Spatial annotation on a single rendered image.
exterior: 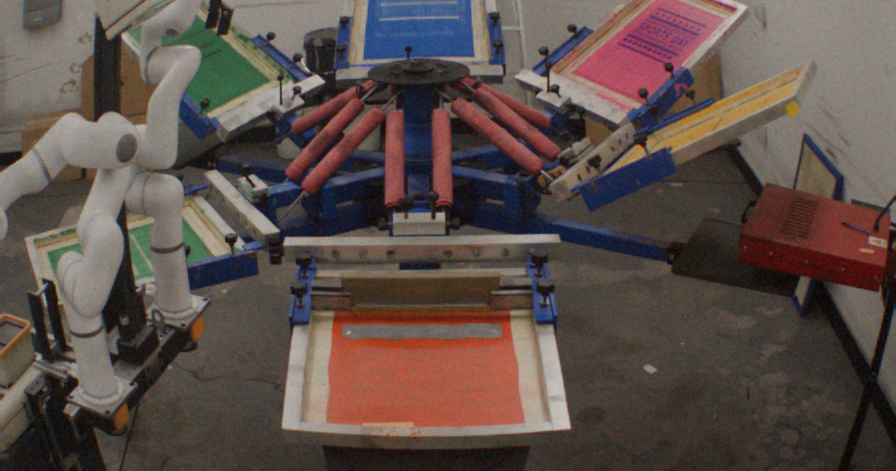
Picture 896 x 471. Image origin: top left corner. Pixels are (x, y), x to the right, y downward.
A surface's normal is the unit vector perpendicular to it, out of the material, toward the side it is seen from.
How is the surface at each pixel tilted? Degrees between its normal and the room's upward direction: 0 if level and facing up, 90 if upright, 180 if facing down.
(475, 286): 90
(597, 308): 0
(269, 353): 0
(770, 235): 0
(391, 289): 90
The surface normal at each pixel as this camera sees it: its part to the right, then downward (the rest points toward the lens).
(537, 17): 0.03, 0.38
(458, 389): 0.00, -0.92
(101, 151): 0.60, 0.36
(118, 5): -0.27, 0.37
